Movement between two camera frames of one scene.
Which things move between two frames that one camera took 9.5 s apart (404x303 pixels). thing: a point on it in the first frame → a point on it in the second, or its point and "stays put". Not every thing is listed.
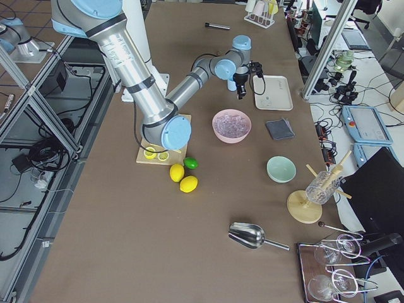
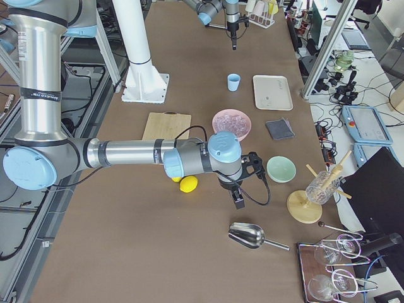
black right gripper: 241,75 → 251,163
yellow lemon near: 188,184 stays put
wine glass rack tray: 327,274 stays put
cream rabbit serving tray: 272,92 stays put
